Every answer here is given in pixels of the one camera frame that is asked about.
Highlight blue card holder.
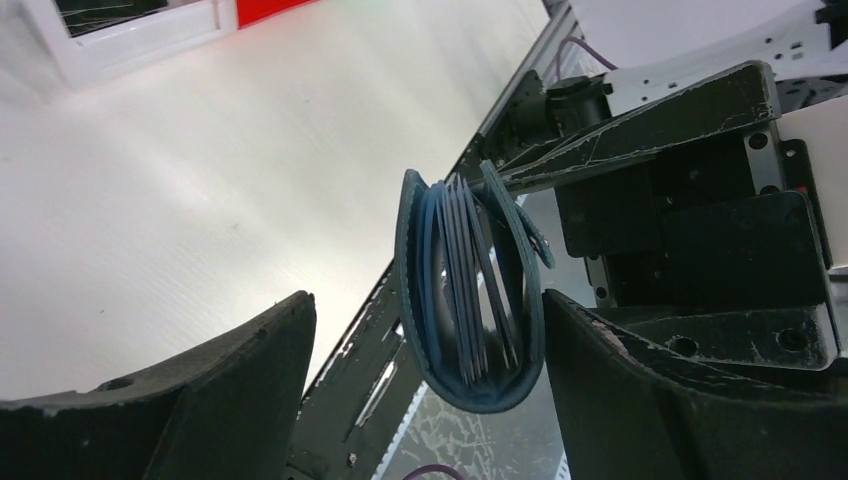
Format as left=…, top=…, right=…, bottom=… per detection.
left=393, top=161, right=555, bottom=414

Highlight red plastic bin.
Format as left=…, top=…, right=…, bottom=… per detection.
left=236, top=0, right=313, bottom=29

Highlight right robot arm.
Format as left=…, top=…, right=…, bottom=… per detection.
left=456, top=1, right=847, bottom=371

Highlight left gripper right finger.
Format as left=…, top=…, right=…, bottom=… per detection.
left=543, top=289, right=847, bottom=479

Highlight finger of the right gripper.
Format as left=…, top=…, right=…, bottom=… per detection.
left=499, top=61, right=781, bottom=193

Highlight white plastic bin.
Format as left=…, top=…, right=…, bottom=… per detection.
left=17, top=1, right=238, bottom=89

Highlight black cards in white bin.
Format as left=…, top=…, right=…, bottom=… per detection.
left=55, top=0, right=168, bottom=37

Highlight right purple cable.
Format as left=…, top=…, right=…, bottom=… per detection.
left=553, top=35, right=619, bottom=81

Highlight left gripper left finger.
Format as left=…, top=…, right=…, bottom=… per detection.
left=1, top=291, right=316, bottom=479

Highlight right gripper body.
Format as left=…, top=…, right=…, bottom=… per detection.
left=555, top=122, right=842, bottom=371

